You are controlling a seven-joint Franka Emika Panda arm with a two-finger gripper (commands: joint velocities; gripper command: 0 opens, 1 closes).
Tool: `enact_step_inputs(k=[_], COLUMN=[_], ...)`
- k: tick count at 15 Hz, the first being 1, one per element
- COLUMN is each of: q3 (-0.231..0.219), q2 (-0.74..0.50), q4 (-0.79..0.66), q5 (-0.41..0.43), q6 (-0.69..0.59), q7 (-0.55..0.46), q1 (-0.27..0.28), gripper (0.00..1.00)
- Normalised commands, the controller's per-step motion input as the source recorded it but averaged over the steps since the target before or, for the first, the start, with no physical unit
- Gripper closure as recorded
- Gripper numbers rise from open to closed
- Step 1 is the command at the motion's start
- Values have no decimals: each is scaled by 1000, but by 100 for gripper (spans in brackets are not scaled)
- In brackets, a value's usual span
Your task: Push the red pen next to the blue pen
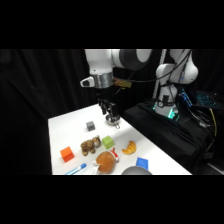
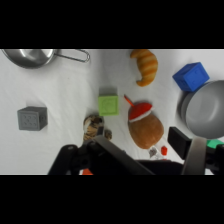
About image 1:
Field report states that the blue lit keyboard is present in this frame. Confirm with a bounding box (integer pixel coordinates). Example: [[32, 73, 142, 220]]
[[195, 90, 222, 108]]

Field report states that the blue pen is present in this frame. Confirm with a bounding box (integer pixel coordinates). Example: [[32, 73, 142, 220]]
[[64, 162, 88, 176]]

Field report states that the green cube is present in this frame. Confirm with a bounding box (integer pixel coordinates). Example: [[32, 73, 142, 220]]
[[101, 135, 116, 150]]

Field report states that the brown plush animal toy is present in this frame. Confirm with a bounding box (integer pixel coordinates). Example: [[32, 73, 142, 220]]
[[80, 134, 102, 157]]

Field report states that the orange cube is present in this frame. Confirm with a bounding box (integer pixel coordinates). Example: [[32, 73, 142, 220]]
[[60, 146, 75, 163]]

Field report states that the grey cube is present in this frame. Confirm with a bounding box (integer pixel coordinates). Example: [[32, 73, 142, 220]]
[[85, 120, 96, 132]]

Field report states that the brown round bread toy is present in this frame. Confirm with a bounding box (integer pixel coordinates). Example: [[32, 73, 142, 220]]
[[95, 150, 116, 174]]

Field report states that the yellow cable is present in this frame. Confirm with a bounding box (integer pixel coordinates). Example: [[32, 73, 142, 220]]
[[209, 107, 218, 138]]

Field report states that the toy croissant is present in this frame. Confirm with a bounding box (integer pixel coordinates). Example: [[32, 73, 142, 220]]
[[121, 140, 138, 156]]

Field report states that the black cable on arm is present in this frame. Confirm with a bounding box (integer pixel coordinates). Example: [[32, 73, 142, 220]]
[[128, 49, 193, 88]]

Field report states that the silver metal cup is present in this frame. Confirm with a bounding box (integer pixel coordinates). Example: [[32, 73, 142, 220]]
[[105, 114, 122, 130]]

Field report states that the grey bowl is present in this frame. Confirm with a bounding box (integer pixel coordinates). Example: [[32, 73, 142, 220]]
[[120, 166, 153, 176]]

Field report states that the black robot stand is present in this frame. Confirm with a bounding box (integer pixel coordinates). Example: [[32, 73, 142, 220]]
[[122, 99, 224, 176]]

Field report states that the tan connector block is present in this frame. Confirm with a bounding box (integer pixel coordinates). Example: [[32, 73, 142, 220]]
[[112, 77, 133, 90]]

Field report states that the blue flat block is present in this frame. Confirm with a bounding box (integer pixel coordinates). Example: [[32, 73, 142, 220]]
[[135, 156, 150, 169]]

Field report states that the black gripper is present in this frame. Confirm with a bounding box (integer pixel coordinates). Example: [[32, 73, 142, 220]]
[[96, 87, 120, 125]]

